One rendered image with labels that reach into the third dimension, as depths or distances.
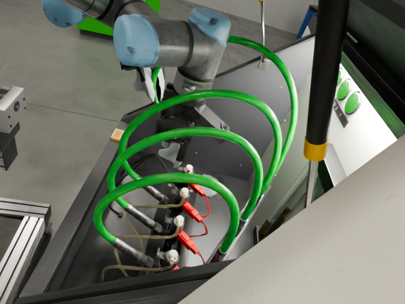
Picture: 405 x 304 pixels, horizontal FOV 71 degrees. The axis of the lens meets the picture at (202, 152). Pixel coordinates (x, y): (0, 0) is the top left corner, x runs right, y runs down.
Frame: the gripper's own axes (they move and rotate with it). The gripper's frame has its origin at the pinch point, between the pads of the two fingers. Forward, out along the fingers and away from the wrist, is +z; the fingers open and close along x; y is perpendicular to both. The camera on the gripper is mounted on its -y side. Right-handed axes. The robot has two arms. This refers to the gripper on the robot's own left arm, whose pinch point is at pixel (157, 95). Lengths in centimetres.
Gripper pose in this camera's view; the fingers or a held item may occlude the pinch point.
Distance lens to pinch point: 75.8
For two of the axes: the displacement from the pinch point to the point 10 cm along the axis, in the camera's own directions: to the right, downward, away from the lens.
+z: 2.1, 9.8, 0.8
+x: -5.5, 1.8, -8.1
